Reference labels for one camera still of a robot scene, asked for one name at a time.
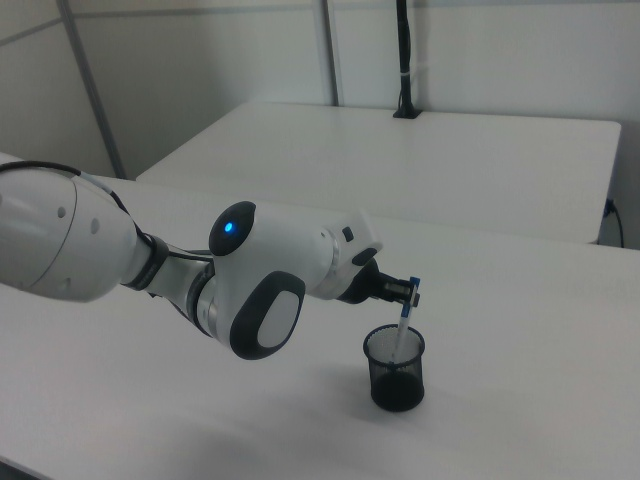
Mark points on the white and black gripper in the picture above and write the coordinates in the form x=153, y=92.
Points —
x=361, y=260

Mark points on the blue and white marker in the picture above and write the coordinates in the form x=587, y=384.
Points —
x=403, y=320

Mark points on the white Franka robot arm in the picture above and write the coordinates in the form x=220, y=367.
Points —
x=150, y=265

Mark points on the black mesh pen cup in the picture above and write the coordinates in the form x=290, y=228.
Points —
x=397, y=385

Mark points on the black camera pole with base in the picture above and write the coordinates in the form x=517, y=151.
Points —
x=406, y=60

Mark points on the grey partition horizontal rail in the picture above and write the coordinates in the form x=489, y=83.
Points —
x=200, y=12

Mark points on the grey partition corner post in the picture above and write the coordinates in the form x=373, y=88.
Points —
x=92, y=95

